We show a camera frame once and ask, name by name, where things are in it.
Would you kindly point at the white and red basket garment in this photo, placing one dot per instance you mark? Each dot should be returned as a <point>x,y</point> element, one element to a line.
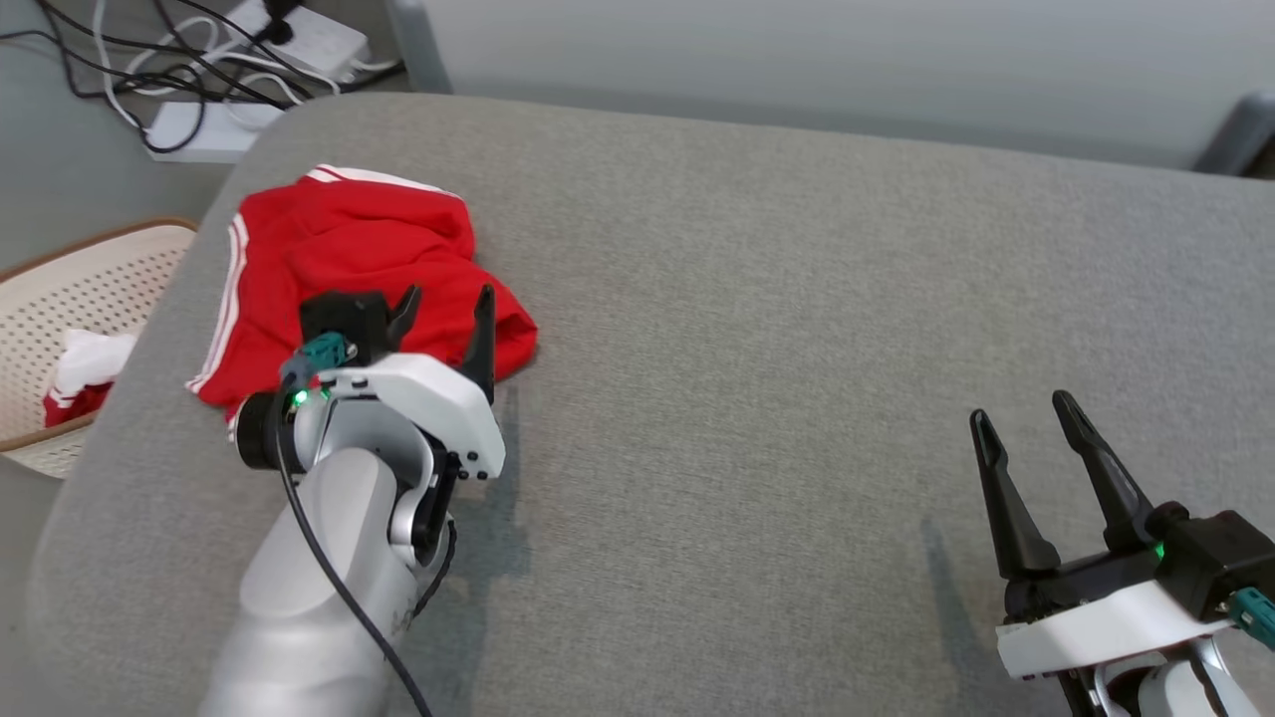
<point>90,363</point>

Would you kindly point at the teal camera connector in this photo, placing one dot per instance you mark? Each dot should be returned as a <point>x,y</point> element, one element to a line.
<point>1257,612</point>
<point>324,354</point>

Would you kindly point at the wide pale partition panel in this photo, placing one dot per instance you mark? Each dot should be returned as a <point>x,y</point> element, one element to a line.
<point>847,50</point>

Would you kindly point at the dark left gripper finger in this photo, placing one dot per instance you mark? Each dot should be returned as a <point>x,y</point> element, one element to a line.
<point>483,358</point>
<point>404,319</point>

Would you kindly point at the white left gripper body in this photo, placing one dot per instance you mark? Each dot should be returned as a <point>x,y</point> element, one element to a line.
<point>438,398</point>

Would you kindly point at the white power strip with adapter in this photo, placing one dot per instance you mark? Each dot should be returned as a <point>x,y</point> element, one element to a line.
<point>319,40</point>

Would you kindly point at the red shirt white sleeves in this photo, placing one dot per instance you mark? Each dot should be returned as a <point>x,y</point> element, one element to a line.
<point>339,249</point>

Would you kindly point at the cream perforated laundry basket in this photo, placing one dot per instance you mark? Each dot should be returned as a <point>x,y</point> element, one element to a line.
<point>60,289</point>

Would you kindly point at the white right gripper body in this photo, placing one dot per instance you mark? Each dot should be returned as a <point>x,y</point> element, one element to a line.
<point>1086,617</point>

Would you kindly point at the grey partition post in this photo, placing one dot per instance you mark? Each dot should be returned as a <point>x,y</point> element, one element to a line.
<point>1240,134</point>
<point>418,50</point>

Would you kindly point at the black plug adapter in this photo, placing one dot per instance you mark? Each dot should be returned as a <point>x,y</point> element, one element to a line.
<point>281,8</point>

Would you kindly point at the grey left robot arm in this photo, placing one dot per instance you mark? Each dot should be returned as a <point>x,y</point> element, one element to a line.
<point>309,597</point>

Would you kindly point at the plain white power strip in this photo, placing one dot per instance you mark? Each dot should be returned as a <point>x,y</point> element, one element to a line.
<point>199,134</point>

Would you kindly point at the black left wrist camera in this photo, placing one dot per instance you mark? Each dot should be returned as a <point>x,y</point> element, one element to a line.
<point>344,319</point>

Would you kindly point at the teal right camera connector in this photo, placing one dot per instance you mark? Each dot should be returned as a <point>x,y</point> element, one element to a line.
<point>1257,612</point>

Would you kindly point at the teal left camera connector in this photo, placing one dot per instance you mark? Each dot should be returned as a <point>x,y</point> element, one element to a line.
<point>324,354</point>

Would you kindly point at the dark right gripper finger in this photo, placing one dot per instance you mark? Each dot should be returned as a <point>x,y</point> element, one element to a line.
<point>1016,528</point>
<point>1116,498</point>

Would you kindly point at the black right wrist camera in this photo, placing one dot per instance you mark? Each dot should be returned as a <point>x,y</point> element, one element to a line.
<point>1215,558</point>

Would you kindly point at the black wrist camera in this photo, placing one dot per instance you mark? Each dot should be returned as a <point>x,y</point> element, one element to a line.
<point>1215,558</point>
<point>344,319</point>

